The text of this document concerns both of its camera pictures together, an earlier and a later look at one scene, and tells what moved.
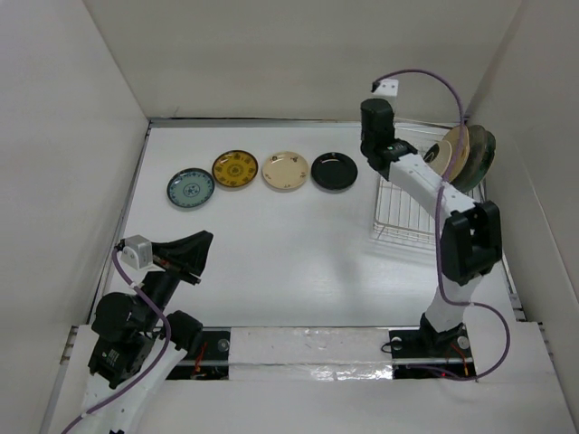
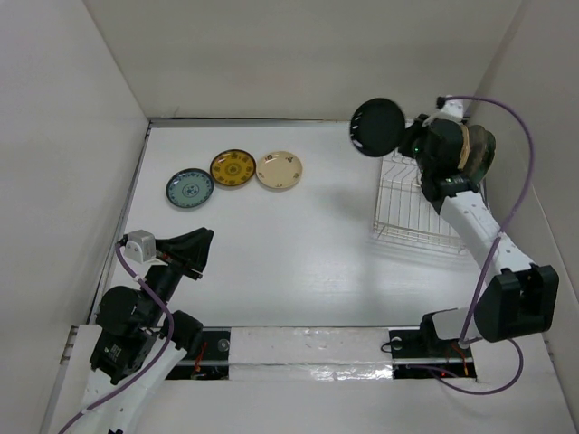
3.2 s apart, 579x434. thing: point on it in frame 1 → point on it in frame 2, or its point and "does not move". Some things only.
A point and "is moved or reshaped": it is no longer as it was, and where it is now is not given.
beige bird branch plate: [462, 155] does not move
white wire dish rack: [399, 216] does not move
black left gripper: [187, 249] does not move
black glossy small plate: [334, 171] is moved or reshaped
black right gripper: [393, 112] → [412, 132]
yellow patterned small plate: [234, 168] does not move
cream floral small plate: [285, 170] is moved or reshaped
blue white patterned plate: [190, 187] does not move
